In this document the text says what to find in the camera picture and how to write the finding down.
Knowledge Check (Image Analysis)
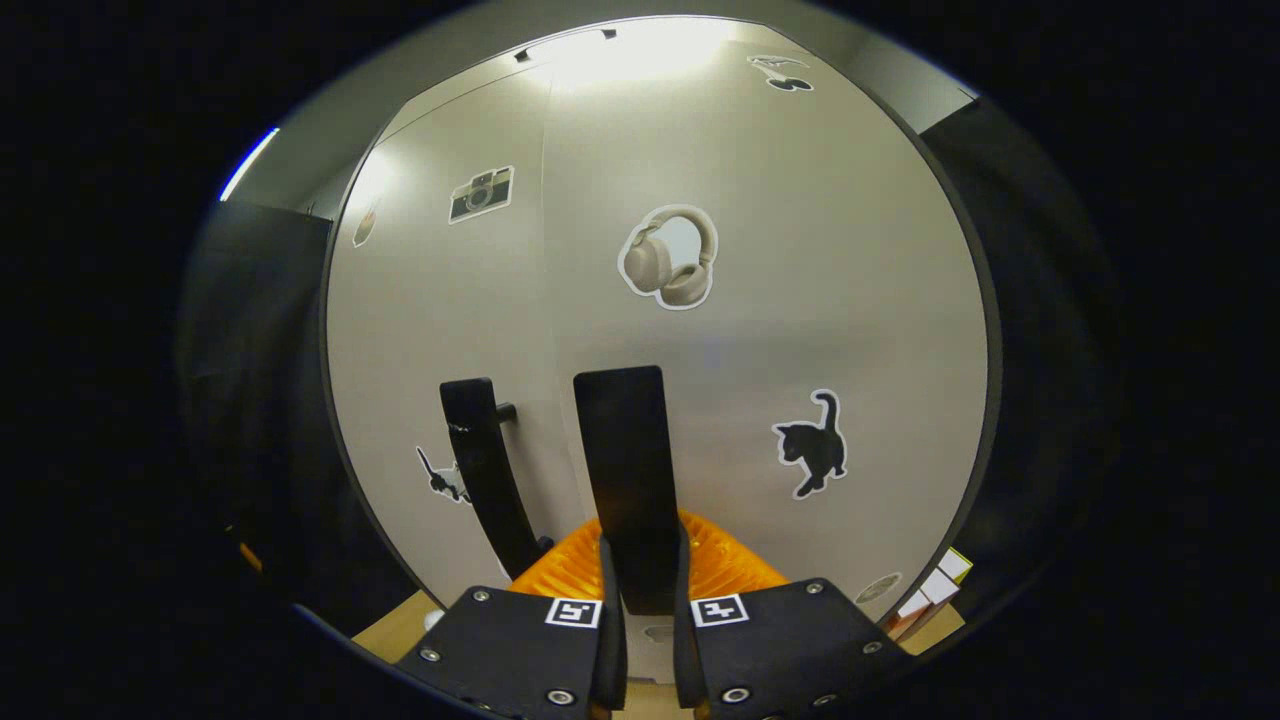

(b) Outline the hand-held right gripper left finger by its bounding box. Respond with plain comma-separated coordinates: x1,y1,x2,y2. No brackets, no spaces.
395,515,629,720

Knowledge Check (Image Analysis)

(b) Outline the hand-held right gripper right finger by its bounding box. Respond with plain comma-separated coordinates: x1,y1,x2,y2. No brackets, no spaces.
672,510,926,720

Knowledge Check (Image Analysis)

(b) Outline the black door handle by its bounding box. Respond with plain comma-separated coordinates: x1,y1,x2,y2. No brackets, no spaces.
440,377,556,581
573,365,683,616

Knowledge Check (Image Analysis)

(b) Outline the beige cabinet door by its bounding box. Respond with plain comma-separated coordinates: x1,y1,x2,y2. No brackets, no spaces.
325,65,591,611
540,15,991,641

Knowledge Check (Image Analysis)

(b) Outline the beige double-door shoe cabinet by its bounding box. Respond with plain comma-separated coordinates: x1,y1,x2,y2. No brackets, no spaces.
318,12,1004,681

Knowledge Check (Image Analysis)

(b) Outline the orange and white book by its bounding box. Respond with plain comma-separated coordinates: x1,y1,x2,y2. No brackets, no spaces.
885,590,931,641

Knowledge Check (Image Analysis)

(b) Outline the brown book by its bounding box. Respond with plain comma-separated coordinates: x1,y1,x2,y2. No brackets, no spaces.
912,568,961,609

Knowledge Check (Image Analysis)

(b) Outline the narrow ceiling light panel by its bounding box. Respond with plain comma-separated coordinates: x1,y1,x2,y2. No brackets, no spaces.
220,127,281,201

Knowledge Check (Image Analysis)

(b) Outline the black drawer handle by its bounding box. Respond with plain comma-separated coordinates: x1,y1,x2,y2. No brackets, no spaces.
515,28,618,63

